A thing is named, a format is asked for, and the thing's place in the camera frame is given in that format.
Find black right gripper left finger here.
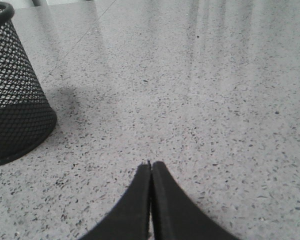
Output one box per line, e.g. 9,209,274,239
81,163,152,240

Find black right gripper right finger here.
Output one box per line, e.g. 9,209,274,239
152,161,237,240

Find black mesh pen bucket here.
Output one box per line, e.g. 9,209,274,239
0,2,57,166

